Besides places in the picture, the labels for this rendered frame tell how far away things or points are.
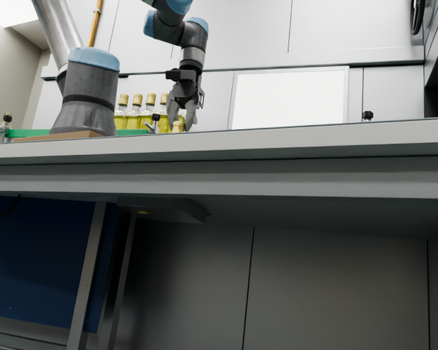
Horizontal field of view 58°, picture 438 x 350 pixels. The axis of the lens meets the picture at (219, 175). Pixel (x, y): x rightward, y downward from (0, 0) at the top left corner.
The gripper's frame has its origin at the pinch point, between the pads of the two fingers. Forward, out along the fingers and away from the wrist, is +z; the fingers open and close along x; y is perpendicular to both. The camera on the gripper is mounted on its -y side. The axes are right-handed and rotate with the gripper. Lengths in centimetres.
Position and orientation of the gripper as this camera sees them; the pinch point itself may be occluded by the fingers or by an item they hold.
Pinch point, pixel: (179, 126)
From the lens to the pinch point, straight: 112.3
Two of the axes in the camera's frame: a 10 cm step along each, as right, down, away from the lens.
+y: 2.8, 2.8, 9.2
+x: -9.5, -0.3, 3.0
